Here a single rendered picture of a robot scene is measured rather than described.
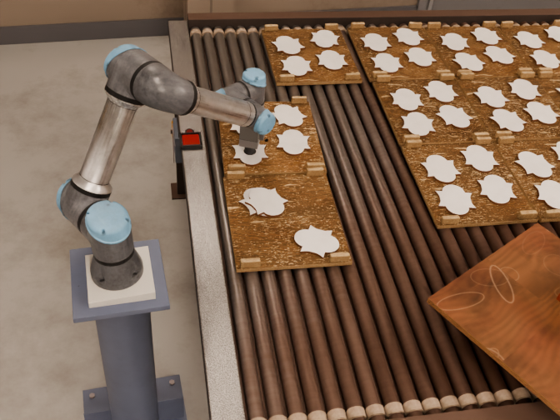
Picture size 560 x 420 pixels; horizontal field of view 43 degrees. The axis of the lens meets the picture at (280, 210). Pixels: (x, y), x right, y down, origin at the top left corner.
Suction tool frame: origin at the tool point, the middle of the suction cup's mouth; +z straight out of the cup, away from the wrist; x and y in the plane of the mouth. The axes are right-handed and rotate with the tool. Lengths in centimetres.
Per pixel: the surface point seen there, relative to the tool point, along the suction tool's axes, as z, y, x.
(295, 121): 0.1, 21.5, -12.4
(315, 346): 3, -73, -34
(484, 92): 0, 62, -82
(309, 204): 1.1, -20.1, -24.1
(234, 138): 1.1, 6.6, 6.9
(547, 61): 0, 95, -111
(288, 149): 0.1, 4.6, -12.8
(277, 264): 1, -48, -19
